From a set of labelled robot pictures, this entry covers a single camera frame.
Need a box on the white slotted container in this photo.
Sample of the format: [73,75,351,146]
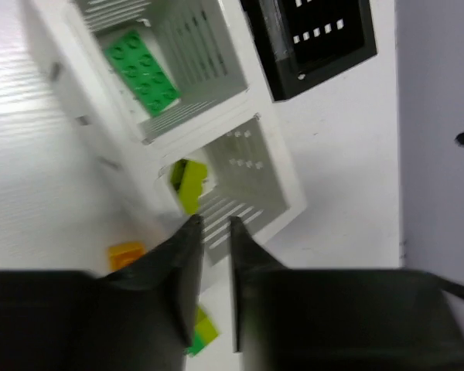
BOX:
[21,1,306,264]

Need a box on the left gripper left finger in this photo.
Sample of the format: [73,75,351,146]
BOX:
[0,215,204,370]

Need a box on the green lime lego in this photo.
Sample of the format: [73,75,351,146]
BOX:
[186,305,220,357]

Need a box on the orange small lego brick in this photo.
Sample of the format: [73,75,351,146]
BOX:
[107,241,145,271]

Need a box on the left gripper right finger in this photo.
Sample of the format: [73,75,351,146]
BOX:
[230,216,464,370]

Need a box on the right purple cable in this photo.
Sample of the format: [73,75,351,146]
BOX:
[438,280,464,306]

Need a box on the black slotted container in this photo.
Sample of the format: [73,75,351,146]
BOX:
[241,0,377,101]

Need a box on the lime green lego plate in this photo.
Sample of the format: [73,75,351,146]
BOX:
[169,158,208,215]

